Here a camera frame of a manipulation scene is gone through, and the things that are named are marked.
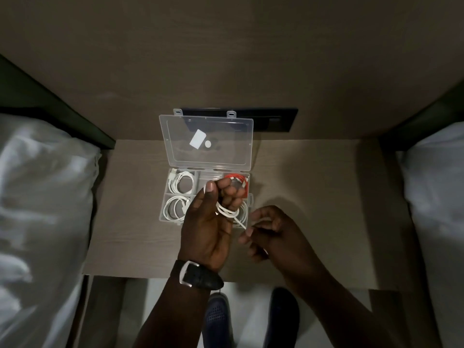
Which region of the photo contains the person's right hand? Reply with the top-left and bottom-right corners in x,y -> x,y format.
237,206 -> 324,287

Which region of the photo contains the person's left hand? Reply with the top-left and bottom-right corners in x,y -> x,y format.
177,177 -> 248,274

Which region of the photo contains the white cable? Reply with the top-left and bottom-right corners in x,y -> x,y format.
170,169 -> 195,195
163,195 -> 189,224
215,202 -> 249,230

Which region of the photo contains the person's right forearm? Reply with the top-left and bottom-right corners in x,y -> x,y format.
290,262 -> 397,348

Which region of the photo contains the person's left forearm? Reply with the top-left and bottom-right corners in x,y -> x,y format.
133,275 -> 218,348

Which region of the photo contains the clear plastic organizer box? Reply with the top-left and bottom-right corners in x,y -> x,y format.
158,109 -> 254,226

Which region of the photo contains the white rectangular sticker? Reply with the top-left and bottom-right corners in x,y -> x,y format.
189,129 -> 207,148

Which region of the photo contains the black wristwatch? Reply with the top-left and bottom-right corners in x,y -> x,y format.
170,260 -> 225,290

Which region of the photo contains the person's right dark blue shoe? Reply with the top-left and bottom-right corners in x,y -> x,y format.
264,287 -> 301,348

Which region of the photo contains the person's dark blue shoe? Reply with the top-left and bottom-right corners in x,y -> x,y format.
264,287 -> 301,348
202,291 -> 235,348

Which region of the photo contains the person's left dark blue shoe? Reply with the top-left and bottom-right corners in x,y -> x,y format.
202,291 -> 235,348

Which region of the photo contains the dark bed headboard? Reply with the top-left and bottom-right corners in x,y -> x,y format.
0,54 -> 116,150
379,80 -> 464,153

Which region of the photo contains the red coiled cable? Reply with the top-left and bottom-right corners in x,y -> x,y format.
223,173 -> 249,198

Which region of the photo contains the black wall socket panel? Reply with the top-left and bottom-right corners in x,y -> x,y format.
181,107 -> 299,133

